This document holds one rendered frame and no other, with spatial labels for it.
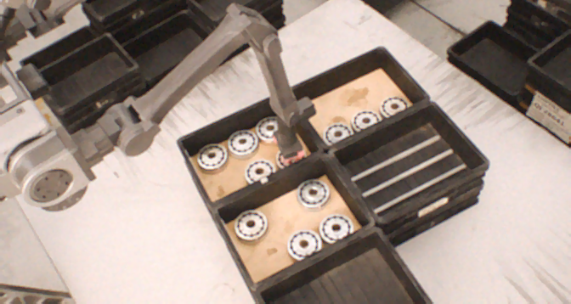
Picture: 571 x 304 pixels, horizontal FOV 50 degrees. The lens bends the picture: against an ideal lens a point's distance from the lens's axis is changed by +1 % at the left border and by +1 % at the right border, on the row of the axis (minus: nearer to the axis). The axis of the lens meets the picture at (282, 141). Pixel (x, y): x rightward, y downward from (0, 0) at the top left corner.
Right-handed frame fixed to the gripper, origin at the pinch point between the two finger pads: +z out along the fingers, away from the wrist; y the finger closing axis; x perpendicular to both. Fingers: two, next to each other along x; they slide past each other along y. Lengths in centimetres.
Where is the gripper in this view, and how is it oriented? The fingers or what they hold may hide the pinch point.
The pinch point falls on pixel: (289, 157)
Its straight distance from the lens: 199.6
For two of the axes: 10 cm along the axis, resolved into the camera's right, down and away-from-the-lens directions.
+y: -3.8, -7.1, 6.0
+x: -9.2, 3.4, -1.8
